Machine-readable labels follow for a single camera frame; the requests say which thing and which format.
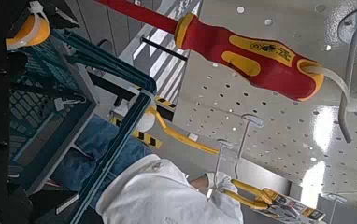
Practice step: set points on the beige perforated pegboard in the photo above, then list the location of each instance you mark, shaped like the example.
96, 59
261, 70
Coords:
292, 140

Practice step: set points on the yellow pliers on card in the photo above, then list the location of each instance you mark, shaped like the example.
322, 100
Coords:
251, 202

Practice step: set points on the person wearing blue jeans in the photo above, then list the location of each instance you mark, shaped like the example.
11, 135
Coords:
154, 193

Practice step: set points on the red yellow screwdriver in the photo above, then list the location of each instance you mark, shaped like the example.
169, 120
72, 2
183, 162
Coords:
260, 62

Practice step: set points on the black pegboard post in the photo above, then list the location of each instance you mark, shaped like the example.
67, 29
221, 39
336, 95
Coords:
111, 85

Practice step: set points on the white gloved person's hand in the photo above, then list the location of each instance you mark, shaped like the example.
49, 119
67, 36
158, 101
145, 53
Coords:
220, 183

